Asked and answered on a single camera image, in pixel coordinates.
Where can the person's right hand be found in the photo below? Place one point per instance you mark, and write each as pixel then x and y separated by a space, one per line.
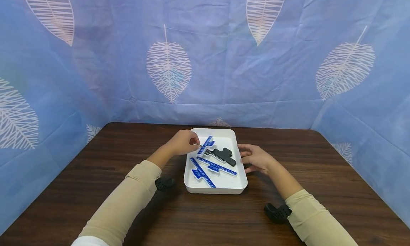
pixel 261 159

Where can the person's left hand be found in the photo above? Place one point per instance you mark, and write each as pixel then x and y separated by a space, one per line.
pixel 181 142

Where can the person's left fingers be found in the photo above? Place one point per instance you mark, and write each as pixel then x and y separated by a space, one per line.
pixel 194 139

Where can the person's right thumb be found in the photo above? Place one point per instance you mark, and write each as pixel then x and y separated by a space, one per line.
pixel 250 169

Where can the person's right fingers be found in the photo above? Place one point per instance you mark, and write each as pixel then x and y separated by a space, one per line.
pixel 246 153

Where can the black caliper ruler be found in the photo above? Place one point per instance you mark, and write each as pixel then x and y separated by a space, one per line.
pixel 226 155

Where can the white plastic tray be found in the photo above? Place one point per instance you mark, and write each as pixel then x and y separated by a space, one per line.
pixel 229 182

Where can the person's left forearm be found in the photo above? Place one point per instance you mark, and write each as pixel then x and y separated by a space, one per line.
pixel 128 196

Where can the person's right forearm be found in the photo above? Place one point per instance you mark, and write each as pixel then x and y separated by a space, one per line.
pixel 314 217

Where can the short blue caliper ruler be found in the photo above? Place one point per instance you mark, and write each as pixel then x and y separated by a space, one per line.
pixel 206 143

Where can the long blue caliper ruler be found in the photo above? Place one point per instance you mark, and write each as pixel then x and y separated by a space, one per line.
pixel 221 167
pixel 203 174

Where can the black wrist band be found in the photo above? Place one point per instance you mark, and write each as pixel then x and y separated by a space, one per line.
pixel 164 184
pixel 277 213

